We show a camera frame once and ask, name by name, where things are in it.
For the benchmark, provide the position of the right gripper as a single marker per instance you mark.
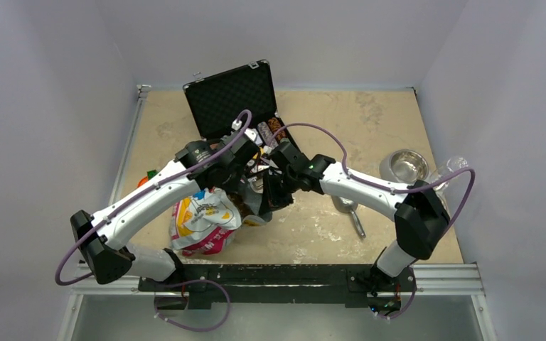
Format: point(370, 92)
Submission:
point(271, 201)

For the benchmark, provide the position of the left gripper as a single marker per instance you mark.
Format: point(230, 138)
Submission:
point(232, 185)

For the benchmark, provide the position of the grey metal scoop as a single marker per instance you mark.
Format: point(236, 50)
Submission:
point(349, 208)

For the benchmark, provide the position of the pet food bag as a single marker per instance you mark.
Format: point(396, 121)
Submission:
point(206, 222)

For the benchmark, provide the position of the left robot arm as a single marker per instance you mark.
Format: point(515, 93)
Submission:
point(103, 237)

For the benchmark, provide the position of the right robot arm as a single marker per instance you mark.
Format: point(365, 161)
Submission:
point(417, 211)

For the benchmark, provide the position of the grey double pet bowl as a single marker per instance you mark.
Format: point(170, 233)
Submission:
point(406, 166)

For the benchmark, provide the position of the black poker chip case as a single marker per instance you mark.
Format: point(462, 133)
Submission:
point(217, 100)

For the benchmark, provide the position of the orange green toy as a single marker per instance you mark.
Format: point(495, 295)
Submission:
point(149, 175)

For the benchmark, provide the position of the clear water bottle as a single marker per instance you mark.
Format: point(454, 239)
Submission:
point(448, 167)

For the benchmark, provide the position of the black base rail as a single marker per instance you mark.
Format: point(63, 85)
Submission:
point(198, 286)

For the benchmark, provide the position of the aluminium frame rail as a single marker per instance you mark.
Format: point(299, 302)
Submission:
point(75, 301)

